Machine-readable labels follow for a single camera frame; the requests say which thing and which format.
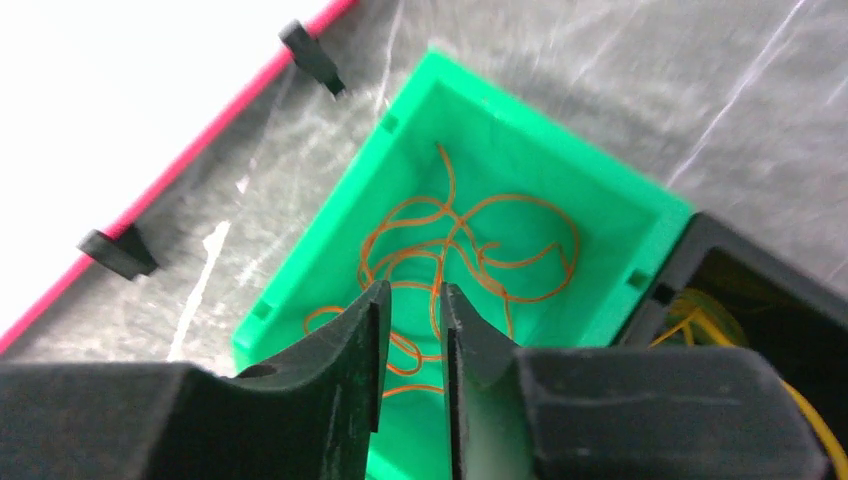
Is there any black plastic bin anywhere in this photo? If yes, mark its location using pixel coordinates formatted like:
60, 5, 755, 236
615, 212, 847, 441

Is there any pink framed whiteboard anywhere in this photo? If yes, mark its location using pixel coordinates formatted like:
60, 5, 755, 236
1, 1, 349, 347

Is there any green plastic bin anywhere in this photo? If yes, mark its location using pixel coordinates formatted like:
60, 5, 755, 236
232, 51, 693, 479

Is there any yellow green wire coil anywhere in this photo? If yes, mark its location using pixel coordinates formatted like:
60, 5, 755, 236
649, 288, 848, 480

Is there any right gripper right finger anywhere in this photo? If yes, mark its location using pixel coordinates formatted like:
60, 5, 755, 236
440, 283, 832, 479

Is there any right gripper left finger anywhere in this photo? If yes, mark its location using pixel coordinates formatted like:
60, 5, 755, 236
1, 281, 391, 479

